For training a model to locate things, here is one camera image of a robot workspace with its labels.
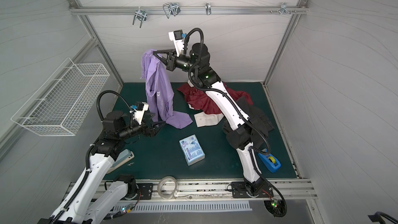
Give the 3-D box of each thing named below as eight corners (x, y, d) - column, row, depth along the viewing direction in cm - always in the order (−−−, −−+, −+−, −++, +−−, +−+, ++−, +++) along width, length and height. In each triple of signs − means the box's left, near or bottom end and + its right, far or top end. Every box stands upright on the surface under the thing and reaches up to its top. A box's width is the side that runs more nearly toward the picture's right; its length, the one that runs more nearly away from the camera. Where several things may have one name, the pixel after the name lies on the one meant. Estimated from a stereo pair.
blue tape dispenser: (272, 174, 81) (277, 172, 76) (255, 156, 87) (258, 153, 82) (279, 168, 83) (283, 165, 79) (261, 151, 89) (265, 147, 84)
